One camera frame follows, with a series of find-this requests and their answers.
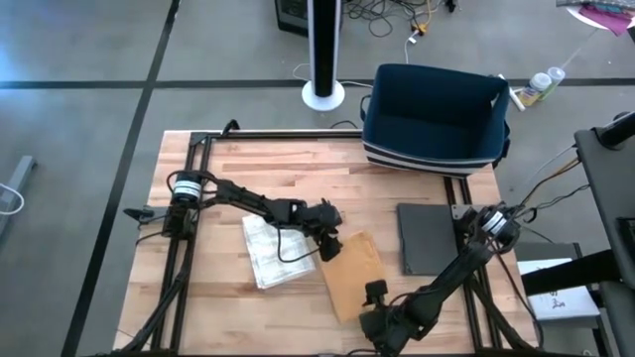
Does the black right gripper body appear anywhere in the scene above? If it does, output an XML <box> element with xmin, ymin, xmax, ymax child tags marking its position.
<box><xmin>358</xmin><ymin>303</ymin><xmax>417</xmax><ymax>355</ymax></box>

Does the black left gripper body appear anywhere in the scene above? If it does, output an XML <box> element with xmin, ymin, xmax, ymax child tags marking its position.
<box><xmin>296</xmin><ymin>199</ymin><xmax>344</xmax><ymax>240</ymax></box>

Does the orange towel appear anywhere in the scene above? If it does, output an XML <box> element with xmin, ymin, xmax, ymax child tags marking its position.
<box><xmin>318</xmin><ymin>229</ymin><xmax>389</xmax><ymax>325</ymax></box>

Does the white plaid towel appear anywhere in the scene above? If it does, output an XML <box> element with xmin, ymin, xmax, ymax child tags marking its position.
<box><xmin>240</xmin><ymin>213</ymin><xmax>318</xmax><ymax>291</ymax></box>

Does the dark grey towel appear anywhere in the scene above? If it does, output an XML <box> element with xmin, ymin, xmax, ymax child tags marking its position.
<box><xmin>396</xmin><ymin>202</ymin><xmax>478</xmax><ymax>278</ymax></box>

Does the navy white striped fabric bin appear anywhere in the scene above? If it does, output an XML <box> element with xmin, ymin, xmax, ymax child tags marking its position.
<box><xmin>360</xmin><ymin>62</ymin><xmax>514</xmax><ymax>179</ymax></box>

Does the black white tower fan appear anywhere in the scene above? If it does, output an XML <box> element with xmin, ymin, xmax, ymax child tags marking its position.
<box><xmin>301</xmin><ymin>0</ymin><xmax>346</xmax><ymax>113</ymax></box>

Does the white box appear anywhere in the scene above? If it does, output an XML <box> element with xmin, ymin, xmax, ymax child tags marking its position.
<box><xmin>518</xmin><ymin>257</ymin><xmax>602</xmax><ymax>322</ymax></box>

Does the black box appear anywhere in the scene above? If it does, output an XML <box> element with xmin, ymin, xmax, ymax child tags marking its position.
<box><xmin>275</xmin><ymin>0</ymin><xmax>312</xmax><ymax>38</ymax></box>

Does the bottle with yellow label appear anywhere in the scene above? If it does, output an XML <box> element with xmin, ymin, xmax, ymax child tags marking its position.
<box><xmin>519</xmin><ymin>71</ymin><xmax>553</xmax><ymax>108</ymax></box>

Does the clear plastic cup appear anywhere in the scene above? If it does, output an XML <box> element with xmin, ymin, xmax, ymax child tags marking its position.
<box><xmin>539</xmin><ymin>66</ymin><xmax>567</xmax><ymax>103</ymax></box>

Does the white round table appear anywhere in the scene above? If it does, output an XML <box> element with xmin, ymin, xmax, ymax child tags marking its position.
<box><xmin>559</xmin><ymin>5</ymin><xmax>635</xmax><ymax>71</ymax></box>

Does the magenta cloth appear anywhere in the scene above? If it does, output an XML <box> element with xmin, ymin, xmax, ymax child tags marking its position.
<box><xmin>577</xmin><ymin>4</ymin><xmax>635</xmax><ymax>39</ymax></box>

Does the black cable loop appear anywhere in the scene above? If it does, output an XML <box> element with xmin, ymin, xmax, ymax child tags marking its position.
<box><xmin>275</xmin><ymin>225</ymin><xmax>323</xmax><ymax>265</ymax></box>

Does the black aluminium table frame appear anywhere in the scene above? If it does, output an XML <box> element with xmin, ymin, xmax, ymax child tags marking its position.
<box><xmin>106</xmin><ymin>118</ymin><xmax>547</xmax><ymax>357</ymax></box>

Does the white cable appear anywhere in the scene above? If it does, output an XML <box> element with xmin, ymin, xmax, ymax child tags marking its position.
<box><xmin>0</xmin><ymin>181</ymin><xmax>26</xmax><ymax>217</ymax></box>
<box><xmin>402</xmin><ymin>29</ymin><xmax>423</xmax><ymax>65</ymax></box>

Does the black cable tangle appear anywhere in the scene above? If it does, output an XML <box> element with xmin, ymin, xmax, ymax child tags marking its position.
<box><xmin>341</xmin><ymin>0</ymin><xmax>460</xmax><ymax>40</ymax></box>

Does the grey metal bracket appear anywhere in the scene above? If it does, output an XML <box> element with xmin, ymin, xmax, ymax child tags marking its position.
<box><xmin>0</xmin><ymin>155</ymin><xmax>40</xmax><ymax>209</ymax></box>

